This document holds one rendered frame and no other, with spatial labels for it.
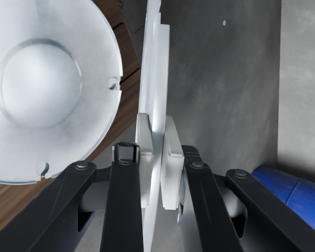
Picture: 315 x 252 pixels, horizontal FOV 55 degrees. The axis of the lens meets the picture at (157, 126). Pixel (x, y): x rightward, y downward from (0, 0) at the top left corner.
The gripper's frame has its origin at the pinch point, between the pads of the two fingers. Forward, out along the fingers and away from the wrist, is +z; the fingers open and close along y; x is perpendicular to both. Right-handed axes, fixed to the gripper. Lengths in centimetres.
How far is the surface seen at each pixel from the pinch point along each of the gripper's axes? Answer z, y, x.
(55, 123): 27.3, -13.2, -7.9
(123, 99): 41.2, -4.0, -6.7
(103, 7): 37.8, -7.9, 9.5
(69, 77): 29.1, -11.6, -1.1
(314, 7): 163, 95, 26
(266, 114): 181, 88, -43
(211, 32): 125, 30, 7
